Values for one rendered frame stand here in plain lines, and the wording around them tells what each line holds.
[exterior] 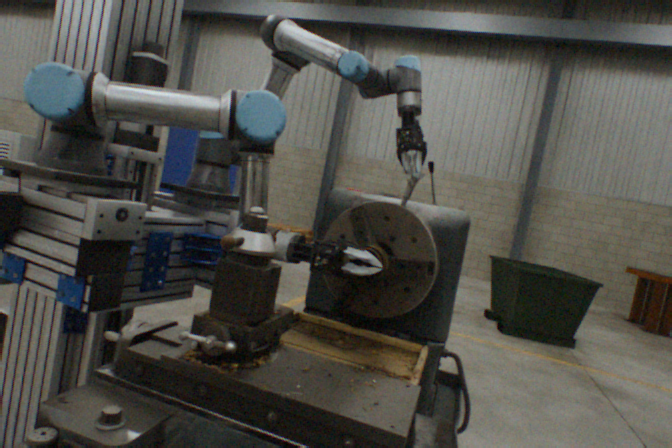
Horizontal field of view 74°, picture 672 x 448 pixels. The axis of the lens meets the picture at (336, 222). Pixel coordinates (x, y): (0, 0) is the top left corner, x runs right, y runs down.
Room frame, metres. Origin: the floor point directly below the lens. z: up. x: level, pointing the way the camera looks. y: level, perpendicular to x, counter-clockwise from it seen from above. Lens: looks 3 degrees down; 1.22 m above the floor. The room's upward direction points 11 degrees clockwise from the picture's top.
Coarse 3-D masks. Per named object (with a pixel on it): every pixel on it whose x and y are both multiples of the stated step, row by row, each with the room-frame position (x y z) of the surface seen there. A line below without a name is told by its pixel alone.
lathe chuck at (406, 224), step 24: (384, 216) 1.18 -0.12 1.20; (408, 216) 1.16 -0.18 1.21; (336, 240) 1.21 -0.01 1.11; (384, 240) 1.17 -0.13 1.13; (408, 240) 1.15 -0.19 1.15; (432, 240) 1.14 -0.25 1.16; (336, 288) 1.20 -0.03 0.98; (384, 288) 1.16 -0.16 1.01; (408, 288) 1.15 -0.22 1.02; (360, 312) 1.18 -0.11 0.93; (384, 312) 1.16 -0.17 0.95
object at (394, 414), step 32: (128, 352) 0.60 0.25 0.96; (160, 352) 0.60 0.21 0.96; (288, 352) 0.68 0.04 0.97; (160, 384) 0.58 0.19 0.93; (192, 384) 0.57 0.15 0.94; (224, 384) 0.55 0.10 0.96; (256, 384) 0.55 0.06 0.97; (288, 384) 0.56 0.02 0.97; (320, 384) 0.58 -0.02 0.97; (352, 384) 0.60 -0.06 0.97; (384, 384) 0.62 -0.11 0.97; (256, 416) 0.54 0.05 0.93; (288, 416) 0.53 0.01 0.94; (320, 416) 0.52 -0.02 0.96; (352, 416) 0.51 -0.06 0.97; (384, 416) 0.53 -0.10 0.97
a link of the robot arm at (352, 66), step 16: (272, 16) 1.44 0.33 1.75; (272, 32) 1.41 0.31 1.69; (288, 32) 1.39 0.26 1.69; (304, 32) 1.37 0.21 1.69; (272, 48) 1.49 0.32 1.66; (288, 48) 1.41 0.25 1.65; (304, 48) 1.35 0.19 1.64; (320, 48) 1.32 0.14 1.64; (336, 48) 1.30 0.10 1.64; (320, 64) 1.34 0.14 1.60; (336, 64) 1.28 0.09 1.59; (352, 64) 1.23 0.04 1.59; (368, 64) 1.25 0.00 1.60; (352, 80) 1.26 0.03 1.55; (368, 80) 1.28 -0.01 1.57
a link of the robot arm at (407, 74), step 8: (408, 56) 1.31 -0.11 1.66; (400, 64) 1.32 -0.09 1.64; (408, 64) 1.31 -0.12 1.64; (416, 64) 1.31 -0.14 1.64; (392, 72) 1.33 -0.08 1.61; (400, 72) 1.31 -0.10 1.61; (408, 72) 1.30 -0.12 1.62; (416, 72) 1.31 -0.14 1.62; (392, 80) 1.33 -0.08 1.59; (400, 80) 1.31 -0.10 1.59; (408, 80) 1.30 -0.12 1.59; (416, 80) 1.31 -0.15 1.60; (392, 88) 1.34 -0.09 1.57; (400, 88) 1.31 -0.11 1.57; (408, 88) 1.30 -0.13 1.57; (416, 88) 1.30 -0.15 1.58
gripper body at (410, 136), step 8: (400, 112) 1.31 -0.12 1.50; (408, 112) 1.29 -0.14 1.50; (416, 112) 1.31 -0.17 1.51; (408, 120) 1.28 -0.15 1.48; (400, 128) 1.29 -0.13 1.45; (408, 128) 1.28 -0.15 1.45; (416, 128) 1.28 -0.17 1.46; (400, 136) 1.32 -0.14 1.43; (408, 136) 1.30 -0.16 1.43; (416, 136) 1.27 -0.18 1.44; (424, 136) 1.34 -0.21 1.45; (400, 144) 1.34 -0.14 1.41; (408, 144) 1.28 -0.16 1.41; (416, 144) 1.27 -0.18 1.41
